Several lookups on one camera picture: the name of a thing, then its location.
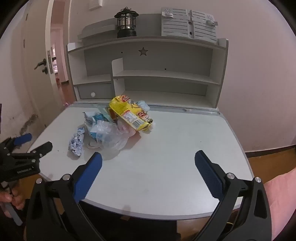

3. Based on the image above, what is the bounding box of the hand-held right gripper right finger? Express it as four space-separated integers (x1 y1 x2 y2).
194 150 272 241

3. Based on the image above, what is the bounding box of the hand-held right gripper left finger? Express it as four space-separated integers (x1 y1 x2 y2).
25 152 103 241

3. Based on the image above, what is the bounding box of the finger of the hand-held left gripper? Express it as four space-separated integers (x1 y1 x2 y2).
10 142 53 163
13 133 32 147

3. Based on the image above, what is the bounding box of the blue white wrapper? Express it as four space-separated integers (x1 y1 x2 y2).
68 127 86 157

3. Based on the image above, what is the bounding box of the clear plastic bag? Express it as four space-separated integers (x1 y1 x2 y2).
94 120 130 151

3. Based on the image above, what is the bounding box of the blue white packet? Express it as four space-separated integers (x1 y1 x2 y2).
83 111 112 139

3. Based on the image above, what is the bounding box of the pink wrapper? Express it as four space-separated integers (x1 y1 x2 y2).
117 120 136 137

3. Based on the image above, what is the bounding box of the yellow snack bag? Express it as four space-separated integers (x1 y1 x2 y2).
109 95 154 132

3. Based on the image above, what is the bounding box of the person's left hand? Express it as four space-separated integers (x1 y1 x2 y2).
0 183 26 211

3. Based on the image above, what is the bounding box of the white door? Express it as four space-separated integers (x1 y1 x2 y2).
22 0 61 130

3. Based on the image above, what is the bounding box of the pink bed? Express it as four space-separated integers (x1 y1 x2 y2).
263 169 296 241

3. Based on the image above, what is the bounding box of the grey drawer with white knob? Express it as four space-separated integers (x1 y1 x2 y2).
77 83 113 100

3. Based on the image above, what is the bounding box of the white grey desk hutch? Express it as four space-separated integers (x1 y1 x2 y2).
67 13 229 109

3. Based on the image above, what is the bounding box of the black lantern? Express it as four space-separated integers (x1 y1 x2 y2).
114 7 139 38

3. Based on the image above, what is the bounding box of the grey slotted book stand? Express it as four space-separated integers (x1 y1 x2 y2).
160 7 218 44

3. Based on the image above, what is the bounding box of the dark door handle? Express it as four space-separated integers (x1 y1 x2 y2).
34 59 47 70

